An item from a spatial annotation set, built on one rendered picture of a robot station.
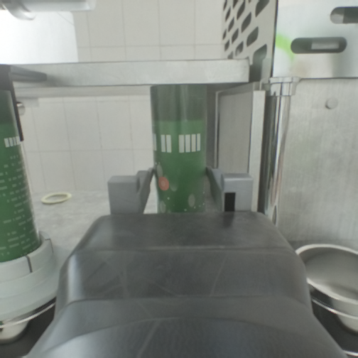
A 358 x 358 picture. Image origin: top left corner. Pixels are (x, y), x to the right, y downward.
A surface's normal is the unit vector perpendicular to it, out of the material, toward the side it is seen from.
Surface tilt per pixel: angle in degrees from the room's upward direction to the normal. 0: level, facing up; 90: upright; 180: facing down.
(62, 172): 90
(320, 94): 90
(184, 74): 90
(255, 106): 90
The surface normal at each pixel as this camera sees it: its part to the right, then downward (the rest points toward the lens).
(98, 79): 0.00, 0.29
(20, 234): 0.81, 0.15
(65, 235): -0.02, -0.96
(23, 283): 0.61, 0.22
